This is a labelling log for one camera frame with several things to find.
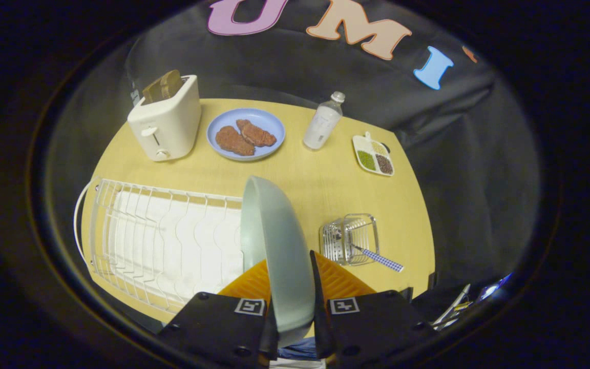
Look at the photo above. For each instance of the clear plastic bottle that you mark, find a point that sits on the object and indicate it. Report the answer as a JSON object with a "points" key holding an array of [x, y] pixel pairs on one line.
{"points": [[322, 123]]}

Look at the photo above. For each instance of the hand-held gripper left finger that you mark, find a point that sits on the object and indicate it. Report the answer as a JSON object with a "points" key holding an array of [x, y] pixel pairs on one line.
{"points": [[213, 328]]}

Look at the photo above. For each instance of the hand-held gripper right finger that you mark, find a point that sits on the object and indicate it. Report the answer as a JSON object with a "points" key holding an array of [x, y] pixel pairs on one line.
{"points": [[377, 328]]}

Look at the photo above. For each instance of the white divided bean tray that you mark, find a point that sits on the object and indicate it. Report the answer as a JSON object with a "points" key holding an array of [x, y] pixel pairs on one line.
{"points": [[373, 155]]}

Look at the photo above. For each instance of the brown meat patty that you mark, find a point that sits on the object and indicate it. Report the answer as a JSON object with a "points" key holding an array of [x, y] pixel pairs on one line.
{"points": [[256, 133], [234, 141]]}

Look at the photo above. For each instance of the blue plate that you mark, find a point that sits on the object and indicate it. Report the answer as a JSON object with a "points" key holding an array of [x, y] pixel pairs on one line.
{"points": [[269, 120]]}

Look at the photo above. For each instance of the pale green plate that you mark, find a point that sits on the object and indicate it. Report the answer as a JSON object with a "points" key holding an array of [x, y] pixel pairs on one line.
{"points": [[280, 246]]}

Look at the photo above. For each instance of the white toaster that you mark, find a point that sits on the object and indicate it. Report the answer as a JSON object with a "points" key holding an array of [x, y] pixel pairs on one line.
{"points": [[167, 123]]}

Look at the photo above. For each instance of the brown toast slice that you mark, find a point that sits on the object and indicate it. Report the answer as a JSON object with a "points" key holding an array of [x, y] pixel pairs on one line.
{"points": [[163, 85]]}

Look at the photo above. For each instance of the black backdrop cloth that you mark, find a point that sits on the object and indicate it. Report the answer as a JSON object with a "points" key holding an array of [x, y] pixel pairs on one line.
{"points": [[469, 154]]}

